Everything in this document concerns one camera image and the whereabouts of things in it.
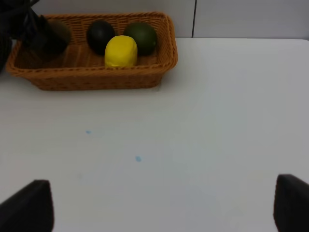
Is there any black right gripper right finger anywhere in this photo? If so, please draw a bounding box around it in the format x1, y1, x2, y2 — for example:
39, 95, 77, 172
273, 174, 309, 232

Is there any yellow lemon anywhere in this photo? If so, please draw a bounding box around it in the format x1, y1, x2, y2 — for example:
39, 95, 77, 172
104, 35, 138, 67

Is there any brown kiwi fruit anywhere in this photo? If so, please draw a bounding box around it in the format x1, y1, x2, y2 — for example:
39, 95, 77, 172
48, 19, 71, 44

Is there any green lime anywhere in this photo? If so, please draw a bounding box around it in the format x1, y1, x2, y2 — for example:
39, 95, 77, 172
123, 22, 157, 56

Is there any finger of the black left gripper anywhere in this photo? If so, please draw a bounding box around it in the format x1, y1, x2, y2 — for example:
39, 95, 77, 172
23, 15, 69, 58

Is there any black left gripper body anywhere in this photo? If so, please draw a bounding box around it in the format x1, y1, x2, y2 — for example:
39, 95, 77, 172
0, 0, 42, 41

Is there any dark mangosteen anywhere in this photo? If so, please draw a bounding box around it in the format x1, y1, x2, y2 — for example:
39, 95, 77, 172
86, 20, 115, 55

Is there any orange wicker basket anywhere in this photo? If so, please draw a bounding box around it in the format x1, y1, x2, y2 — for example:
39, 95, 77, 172
6, 12, 178, 91

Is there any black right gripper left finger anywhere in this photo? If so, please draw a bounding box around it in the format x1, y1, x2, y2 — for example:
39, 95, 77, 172
0, 180, 54, 232

